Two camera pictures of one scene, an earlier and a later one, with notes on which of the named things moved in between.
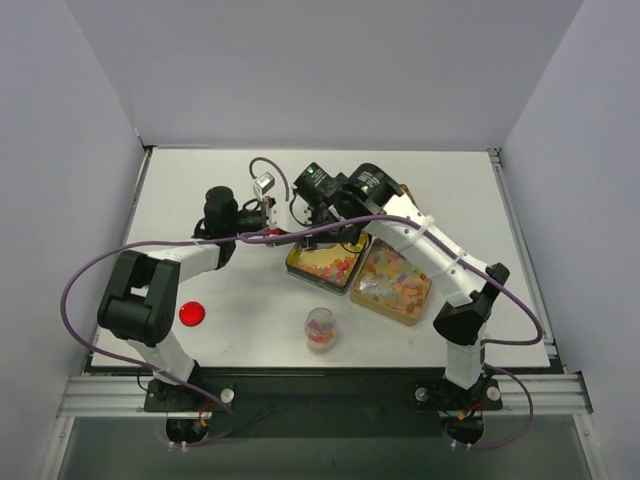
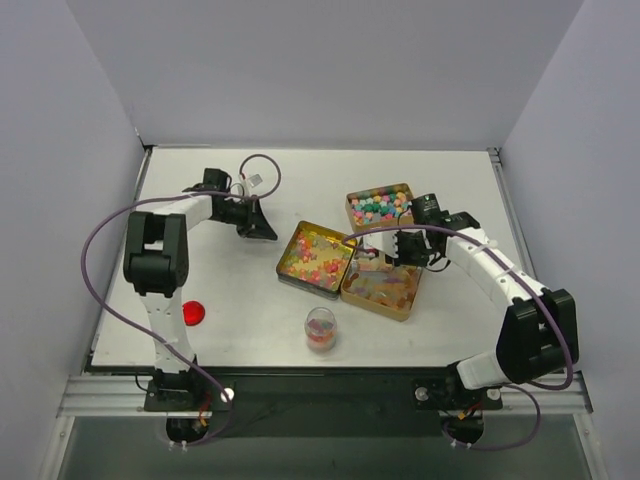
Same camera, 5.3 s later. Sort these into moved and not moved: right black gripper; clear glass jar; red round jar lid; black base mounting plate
Moved: right black gripper
Not moved: black base mounting plate; red round jar lid; clear glass jar
